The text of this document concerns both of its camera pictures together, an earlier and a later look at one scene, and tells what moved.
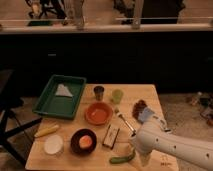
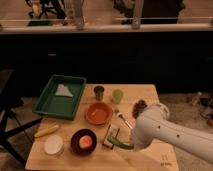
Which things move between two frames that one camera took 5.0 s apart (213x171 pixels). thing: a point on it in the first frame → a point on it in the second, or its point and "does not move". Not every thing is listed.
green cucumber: (121, 159) → (122, 145)
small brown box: (111, 137) does not move
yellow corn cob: (46, 130) does not move
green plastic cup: (117, 95) does not move
